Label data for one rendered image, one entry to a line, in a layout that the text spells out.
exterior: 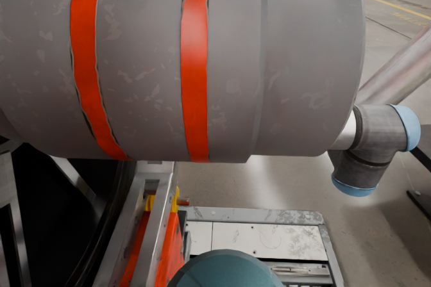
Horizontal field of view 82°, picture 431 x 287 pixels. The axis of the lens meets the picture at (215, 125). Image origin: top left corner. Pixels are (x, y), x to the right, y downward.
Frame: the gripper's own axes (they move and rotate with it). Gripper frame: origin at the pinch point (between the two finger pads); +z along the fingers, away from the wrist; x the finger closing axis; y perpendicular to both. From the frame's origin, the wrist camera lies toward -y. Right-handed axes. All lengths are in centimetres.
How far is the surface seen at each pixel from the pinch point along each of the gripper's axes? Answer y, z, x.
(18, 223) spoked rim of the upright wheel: -24.8, 17.5, -12.4
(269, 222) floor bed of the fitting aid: 48, -18, -31
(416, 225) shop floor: 58, -78, -33
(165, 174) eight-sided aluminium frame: -7.6, 8.3, -9.4
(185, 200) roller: 1.2, 6.2, -15.0
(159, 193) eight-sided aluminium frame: -10.3, 8.4, -11.9
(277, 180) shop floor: 73, -26, -19
